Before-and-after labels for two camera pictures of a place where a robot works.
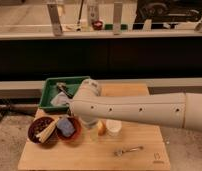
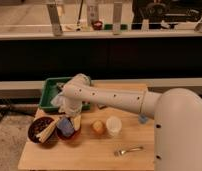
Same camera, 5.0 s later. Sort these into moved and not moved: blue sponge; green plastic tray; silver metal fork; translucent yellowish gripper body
Moved: translucent yellowish gripper body
Not moved: green plastic tray; blue sponge; silver metal fork
